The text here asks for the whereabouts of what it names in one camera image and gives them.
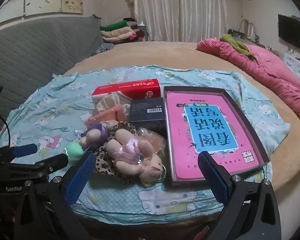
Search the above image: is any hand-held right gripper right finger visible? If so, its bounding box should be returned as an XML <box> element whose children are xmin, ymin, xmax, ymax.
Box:
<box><xmin>197</xmin><ymin>151</ymin><xmax>283</xmax><ymax>240</ymax></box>

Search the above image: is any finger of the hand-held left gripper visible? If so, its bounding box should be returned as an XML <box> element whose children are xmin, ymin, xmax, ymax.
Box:
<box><xmin>0</xmin><ymin>143</ymin><xmax>38</xmax><ymax>159</ymax></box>
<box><xmin>9</xmin><ymin>153</ymin><xmax>69</xmax><ymax>178</ymax></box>

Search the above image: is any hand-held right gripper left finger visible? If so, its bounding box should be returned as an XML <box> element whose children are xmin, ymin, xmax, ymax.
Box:
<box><xmin>14</xmin><ymin>151</ymin><xmax>98</xmax><ymax>240</ymax></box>

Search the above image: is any leopard print scrunchie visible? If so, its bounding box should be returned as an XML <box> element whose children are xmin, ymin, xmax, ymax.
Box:
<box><xmin>94</xmin><ymin>121</ymin><xmax>145</xmax><ymax>183</ymax></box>

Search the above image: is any green egg sponge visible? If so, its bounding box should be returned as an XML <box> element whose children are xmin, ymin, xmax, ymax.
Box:
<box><xmin>65</xmin><ymin>141</ymin><xmax>85</xmax><ymax>162</ymax></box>

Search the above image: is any small plush purple dress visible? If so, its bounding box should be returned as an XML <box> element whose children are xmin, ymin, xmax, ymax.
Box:
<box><xmin>79</xmin><ymin>121</ymin><xmax>113</xmax><ymax>152</ymax></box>

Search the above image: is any dark cardboard tray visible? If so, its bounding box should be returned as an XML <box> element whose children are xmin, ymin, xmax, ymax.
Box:
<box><xmin>163</xmin><ymin>85</ymin><xmax>270</xmax><ymax>188</ymax></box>

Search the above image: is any beige teddy bear plush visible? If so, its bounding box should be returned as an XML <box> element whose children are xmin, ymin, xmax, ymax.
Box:
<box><xmin>106</xmin><ymin>129</ymin><xmax>163</xmax><ymax>187</ymax></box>

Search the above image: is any salmon pink packet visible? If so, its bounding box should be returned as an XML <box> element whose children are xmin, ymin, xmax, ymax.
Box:
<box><xmin>87</xmin><ymin>105</ymin><xmax>127</xmax><ymax>128</ymax></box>

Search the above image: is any clear plastic bag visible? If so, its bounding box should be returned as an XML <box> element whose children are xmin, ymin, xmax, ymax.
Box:
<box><xmin>137</xmin><ymin>127</ymin><xmax>168</xmax><ymax>155</ymax></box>

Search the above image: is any white floral scrunchie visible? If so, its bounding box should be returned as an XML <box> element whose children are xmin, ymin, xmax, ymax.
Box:
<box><xmin>94</xmin><ymin>94</ymin><xmax>130</xmax><ymax>115</ymax></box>

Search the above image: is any pink book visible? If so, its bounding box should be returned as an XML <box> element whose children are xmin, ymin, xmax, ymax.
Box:
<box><xmin>166</xmin><ymin>91</ymin><xmax>262</xmax><ymax>180</ymax></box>

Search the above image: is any light blue printed blanket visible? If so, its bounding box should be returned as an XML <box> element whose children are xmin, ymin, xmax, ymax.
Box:
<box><xmin>0</xmin><ymin>64</ymin><xmax>290</xmax><ymax>224</ymax></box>

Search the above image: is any dark box with barcode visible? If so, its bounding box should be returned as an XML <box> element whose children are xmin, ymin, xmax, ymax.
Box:
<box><xmin>129</xmin><ymin>97</ymin><xmax>167</xmax><ymax>137</ymax></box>

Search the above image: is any grey quilted headboard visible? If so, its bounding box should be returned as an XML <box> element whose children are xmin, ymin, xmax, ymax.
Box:
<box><xmin>0</xmin><ymin>15</ymin><xmax>104</xmax><ymax>153</ymax></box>

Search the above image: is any red tissue box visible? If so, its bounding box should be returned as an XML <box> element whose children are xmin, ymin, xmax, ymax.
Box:
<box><xmin>91</xmin><ymin>78</ymin><xmax>162</xmax><ymax>105</ymax></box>

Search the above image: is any pink quilt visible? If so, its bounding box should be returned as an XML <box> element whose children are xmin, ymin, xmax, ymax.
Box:
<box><xmin>196</xmin><ymin>37</ymin><xmax>300</xmax><ymax>120</ymax></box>

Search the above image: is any dark patterned cloth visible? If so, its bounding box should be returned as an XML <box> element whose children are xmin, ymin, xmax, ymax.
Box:
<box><xmin>91</xmin><ymin>42</ymin><xmax>115</xmax><ymax>55</ymax></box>

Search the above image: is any green cloth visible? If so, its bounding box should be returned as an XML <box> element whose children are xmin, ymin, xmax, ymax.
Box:
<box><xmin>220</xmin><ymin>34</ymin><xmax>255</xmax><ymax>60</ymax></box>

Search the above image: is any round bed beige sheet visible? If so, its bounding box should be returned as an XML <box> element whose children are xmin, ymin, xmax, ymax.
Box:
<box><xmin>62</xmin><ymin>41</ymin><xmax>300</xmax><ymax>193</ymax></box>

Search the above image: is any white drawer cabinet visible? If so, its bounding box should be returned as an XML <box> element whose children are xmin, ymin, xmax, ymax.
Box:
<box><xmin>282</xmin><ymin>51</ymin><xmax>300</xmax><ymax>85</ymax></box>

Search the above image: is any cluttered dressing table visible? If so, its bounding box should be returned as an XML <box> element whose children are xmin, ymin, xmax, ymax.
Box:
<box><xmin>227</xmin><ymin>27</ymin><xmax>263</xmax><ymax>42</ymax></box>

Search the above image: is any stack of folded clothes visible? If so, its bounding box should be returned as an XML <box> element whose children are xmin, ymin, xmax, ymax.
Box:
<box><xmin>100</xmin><ymin>17</ymin><xmax>148</xmax><ymax>43</ymax></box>

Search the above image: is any small table mirror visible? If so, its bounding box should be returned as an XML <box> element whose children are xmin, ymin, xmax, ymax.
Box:
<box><xmin>241</xmin><ymin>19</ymin><xmax>256</xmax><ymax>39</ymax></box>

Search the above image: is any white curtain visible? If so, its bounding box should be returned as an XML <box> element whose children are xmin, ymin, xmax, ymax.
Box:
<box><xmin>132</xmin><ymin>0</ymin><xmax>234</xmax><ymax>43</ymax></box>

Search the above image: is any black cable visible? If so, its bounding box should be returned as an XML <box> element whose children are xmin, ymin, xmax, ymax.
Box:
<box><xmin>0</xmin><ymin>113</ymin><xmax>12</xmax><ymax>152</ymax></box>

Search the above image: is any black wall television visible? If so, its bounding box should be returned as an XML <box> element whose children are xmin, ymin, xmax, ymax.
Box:
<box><xmin>277</xmin><ymin>14</ymin><xmax>300</xmax><ymax>48</ymax></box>

